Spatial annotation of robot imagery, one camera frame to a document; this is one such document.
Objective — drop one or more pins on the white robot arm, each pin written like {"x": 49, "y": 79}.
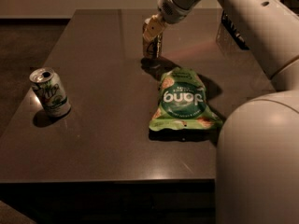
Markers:
{"x": 257, "y": 166}

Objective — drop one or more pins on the white green soda can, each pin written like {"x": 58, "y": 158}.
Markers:
{"x": 49, "y": 89}

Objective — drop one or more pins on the green rice chip bag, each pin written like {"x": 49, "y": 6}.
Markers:
{"x": 182, "y": 103}

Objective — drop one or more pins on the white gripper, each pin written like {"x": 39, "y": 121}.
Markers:
{"x": 175, "y": 9}

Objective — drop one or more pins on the black wire basket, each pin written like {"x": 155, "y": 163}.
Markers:
{"x": 233, "y": 32}

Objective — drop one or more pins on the orange soda can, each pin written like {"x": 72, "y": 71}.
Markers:
{"x": 149, "y": 48}

